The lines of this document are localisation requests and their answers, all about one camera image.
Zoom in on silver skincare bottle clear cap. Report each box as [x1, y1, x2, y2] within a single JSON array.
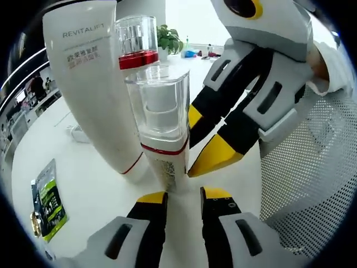
[[65, 124, 90, 144], [123, 65, 192, 194]]

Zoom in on green black skincare sachet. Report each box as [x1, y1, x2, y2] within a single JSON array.
[[30, 158, 69, 243]]

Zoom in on white background office chair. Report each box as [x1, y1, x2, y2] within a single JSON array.
[[10, 113, 29, 143]]

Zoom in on white mesh office chair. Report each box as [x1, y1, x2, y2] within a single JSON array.
[[259, 83, 357, 257]]

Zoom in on large bright window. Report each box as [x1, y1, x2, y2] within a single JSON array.
[[164, 0, 232, 47]]

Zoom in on white skincare bottle red collar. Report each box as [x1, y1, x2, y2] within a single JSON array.
[[114, 15, 162, 73]]

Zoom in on potted green plant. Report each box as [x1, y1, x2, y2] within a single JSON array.
[[156, 24, 184, 61]]

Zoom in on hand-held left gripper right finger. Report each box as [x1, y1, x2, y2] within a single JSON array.
[[199, 186, 280, 268]]

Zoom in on person's right hand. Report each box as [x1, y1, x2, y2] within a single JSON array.
[[306, 44, 332, 83]]

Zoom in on white skincare tube red stripe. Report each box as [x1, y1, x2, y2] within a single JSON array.
[[41, 0, 152, 185]]

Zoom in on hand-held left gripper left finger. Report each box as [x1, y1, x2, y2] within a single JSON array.
[[57, 191, 170, 268]]

